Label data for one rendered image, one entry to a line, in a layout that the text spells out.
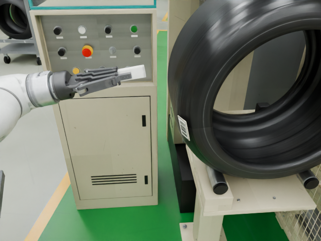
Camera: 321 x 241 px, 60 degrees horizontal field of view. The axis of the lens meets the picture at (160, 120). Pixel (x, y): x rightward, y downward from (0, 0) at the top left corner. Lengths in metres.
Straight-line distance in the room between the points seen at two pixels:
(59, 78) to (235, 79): 0.64
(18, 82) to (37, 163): 1.77
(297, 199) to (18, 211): 1.73
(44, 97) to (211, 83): 0.42
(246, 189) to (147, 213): 1.05
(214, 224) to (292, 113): 0.78
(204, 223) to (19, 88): 1.16
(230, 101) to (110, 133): 0.74
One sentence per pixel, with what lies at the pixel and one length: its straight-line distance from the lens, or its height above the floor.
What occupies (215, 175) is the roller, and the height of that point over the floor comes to 0.92.
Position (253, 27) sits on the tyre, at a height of 1.37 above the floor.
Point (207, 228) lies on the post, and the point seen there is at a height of 0.21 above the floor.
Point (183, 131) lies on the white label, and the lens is 0.72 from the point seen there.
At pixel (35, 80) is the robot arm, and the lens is 0.77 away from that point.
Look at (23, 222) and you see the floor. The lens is 2.10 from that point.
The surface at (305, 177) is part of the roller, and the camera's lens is 0.96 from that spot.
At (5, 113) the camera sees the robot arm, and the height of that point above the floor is 1.21.
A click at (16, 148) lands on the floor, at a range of 2.75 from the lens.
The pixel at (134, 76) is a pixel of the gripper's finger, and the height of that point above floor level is 1.22.
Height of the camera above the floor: 1.51
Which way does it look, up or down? 32 degrees down
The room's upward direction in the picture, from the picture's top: straight up
